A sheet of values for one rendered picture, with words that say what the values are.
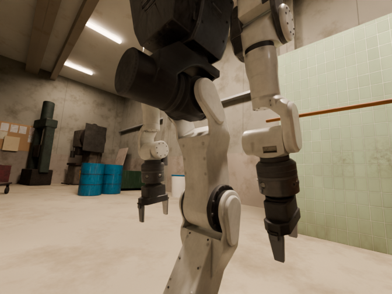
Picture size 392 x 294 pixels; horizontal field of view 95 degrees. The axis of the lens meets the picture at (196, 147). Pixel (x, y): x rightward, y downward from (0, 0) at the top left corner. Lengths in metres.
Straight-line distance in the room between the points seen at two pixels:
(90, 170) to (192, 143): 5.08
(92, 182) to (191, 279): 5.10
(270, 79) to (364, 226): 2.47
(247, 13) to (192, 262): 0.65
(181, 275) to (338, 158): 2.42
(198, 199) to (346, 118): 2.47
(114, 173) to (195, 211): 5.38
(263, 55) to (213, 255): 0.53
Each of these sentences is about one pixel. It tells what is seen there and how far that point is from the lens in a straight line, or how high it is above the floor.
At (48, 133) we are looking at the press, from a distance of 9.01.
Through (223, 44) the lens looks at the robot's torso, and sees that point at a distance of 0.64.
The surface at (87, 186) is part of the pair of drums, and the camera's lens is 5.59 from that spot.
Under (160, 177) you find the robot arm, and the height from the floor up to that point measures 0.69.
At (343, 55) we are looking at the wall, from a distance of 3.16.
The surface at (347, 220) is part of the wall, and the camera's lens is 2.78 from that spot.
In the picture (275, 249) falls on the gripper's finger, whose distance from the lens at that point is 0.48.
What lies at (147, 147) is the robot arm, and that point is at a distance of 0.70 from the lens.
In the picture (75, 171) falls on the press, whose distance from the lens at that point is 9.12.
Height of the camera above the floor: 0.71
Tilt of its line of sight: 8 degrees up
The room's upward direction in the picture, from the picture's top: 3 degrees clockwise
